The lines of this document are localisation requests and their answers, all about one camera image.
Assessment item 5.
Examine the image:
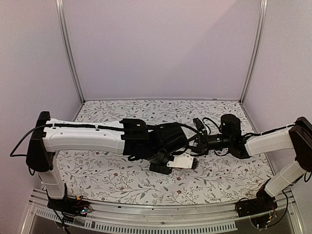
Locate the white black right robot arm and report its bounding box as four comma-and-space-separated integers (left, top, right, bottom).
190, 114, 312, 217

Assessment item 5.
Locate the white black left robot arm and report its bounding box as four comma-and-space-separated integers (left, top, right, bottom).
25, 111, 198, 217

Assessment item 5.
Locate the floral patterned table mat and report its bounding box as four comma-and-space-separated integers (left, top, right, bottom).
57, 100, 273, 205

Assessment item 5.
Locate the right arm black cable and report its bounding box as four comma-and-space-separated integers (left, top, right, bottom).
202, 117, 230, 156

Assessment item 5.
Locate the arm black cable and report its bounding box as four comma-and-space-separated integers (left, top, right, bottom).
202, 117, 230, 156
9, 123, 127, 159

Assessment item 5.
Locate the front aluminium rail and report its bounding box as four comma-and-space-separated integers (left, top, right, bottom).
19, 187, 308, 234

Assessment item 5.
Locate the right aluminium frame post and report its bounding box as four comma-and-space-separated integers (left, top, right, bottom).
239, 0, 268, 105

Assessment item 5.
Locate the aluminium frame post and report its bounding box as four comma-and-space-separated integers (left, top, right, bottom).
55, 0, 85, 104
239, 0, 268, 105

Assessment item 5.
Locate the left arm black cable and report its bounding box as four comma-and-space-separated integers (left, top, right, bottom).
9, 123, 127, 159

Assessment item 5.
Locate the left aluminium frame post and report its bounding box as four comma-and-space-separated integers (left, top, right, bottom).
55, 0, 85, 104

